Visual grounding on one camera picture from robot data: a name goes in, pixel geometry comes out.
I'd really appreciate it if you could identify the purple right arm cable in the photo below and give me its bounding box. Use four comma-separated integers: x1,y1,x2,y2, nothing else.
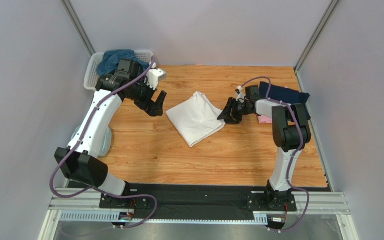
237,76,310,233

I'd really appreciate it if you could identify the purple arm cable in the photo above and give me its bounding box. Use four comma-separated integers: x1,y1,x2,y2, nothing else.
237,76,310,233
49,55,158,231

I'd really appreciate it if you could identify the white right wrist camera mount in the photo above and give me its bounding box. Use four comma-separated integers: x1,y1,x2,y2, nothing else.
235,85,246,104

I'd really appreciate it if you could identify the folded pink t-shirt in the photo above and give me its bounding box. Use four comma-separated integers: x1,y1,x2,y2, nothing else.
257,115,273,124

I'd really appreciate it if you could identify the folded navy t-shirt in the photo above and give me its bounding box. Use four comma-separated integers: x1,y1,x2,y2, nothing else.
259,82,311,121

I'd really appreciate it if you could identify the white t-shirt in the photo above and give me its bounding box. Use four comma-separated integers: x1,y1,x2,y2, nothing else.
166,91,226,148

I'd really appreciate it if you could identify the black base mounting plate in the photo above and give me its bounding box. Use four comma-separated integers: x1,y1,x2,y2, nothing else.
99,183,297,221

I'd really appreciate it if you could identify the corner aluminium post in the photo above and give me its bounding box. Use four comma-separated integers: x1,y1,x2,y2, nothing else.
294,0,342,74
60,0,96,57

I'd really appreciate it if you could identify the left corner aluminium post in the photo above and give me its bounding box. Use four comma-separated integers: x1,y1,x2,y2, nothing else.
60,0,96,57

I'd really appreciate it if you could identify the right corner aluminium post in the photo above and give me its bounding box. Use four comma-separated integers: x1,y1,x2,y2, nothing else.
294,0,342,74

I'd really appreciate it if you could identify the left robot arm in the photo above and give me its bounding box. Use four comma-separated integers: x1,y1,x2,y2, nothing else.
54,59,167,196

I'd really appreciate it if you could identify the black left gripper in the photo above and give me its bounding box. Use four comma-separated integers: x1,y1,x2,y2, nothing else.
126,76,167,117

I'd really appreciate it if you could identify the white plastic laundry basket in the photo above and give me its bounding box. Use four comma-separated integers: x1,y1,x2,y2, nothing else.
83,50,154,92

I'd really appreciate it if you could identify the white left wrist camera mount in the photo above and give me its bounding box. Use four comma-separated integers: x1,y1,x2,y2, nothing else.
145,63,167,91

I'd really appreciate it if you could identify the crumpled blue t-shirt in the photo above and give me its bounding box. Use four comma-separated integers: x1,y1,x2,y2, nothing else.
96,49,150,77

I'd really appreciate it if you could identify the light blue plastic object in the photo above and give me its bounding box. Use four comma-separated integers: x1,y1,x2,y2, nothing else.
69,125,113,157

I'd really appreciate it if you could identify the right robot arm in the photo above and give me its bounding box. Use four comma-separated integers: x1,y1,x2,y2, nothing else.
217,85,312,211

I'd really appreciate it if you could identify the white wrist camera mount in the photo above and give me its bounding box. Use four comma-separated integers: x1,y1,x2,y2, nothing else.
235,85,246,104
145,63,167,91

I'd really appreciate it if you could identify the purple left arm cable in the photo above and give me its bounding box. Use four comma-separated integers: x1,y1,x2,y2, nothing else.
49,55,158,231

